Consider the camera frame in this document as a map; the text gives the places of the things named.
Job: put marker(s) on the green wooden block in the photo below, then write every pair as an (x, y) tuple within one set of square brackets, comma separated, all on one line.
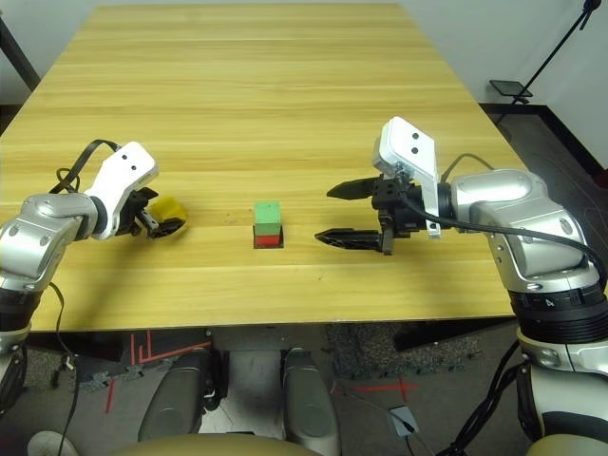
[(267, 217)]

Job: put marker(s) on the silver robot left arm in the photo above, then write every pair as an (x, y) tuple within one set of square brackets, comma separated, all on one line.
[(43, 233)]

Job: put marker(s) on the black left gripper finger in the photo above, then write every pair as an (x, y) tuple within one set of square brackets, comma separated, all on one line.
[(149, 193), (168, 228)]

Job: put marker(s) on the grey foot pedal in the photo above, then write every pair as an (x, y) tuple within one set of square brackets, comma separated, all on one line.
[(403, 420)]

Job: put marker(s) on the grey robot left leg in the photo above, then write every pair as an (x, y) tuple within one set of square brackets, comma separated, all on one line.
[(176, 399)]

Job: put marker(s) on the grey robot leg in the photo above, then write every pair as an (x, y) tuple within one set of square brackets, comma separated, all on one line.
[(176, 399), (309, 404)]

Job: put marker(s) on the black tablet on stand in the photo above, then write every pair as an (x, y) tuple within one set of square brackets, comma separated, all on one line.
[(510, 87)]

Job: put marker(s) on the red wooden block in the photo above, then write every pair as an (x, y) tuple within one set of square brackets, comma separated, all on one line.
[(267, 240)]

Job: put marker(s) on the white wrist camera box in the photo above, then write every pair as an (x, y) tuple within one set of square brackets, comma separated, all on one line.
[(411, 147), (123, 176)]

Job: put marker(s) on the short red tape strip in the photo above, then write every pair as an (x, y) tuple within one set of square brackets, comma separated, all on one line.
[(110, 396)]

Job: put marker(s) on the white bystander shoe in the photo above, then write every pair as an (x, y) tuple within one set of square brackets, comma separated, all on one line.
[(50, 445)]

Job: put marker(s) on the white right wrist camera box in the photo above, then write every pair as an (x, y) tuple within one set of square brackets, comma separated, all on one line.
[(411, 147)]

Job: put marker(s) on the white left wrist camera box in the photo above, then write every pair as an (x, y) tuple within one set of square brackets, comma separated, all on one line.
[(123, 176)]

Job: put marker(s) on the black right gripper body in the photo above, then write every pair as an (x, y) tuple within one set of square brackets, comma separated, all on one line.
[(394, 209)]

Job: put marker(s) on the grey robot right leg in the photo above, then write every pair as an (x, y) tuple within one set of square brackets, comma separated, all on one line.
[(309, 404)]

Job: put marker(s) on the black tripod stand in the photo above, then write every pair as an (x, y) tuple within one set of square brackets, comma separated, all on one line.
[(556, 47)]

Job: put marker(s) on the black square table marker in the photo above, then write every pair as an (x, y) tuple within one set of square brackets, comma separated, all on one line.
[(284, 240)]

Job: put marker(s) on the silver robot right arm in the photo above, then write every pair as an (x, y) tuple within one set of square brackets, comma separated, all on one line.
[(532, 228)]

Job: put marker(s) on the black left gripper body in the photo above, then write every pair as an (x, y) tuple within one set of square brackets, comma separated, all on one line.
[(130, 218)]

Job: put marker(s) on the black speckled foam mat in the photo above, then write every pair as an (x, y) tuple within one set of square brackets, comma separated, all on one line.
[(370, 347)]

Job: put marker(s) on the yellow wooden block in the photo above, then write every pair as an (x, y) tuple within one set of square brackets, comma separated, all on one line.
[(168, 209)]

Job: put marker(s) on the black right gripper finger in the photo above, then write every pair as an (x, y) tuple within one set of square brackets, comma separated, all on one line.
[(356, 190), (356, 239)]

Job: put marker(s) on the tan robot torso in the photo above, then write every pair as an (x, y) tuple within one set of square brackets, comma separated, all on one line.
[(204, 445)]

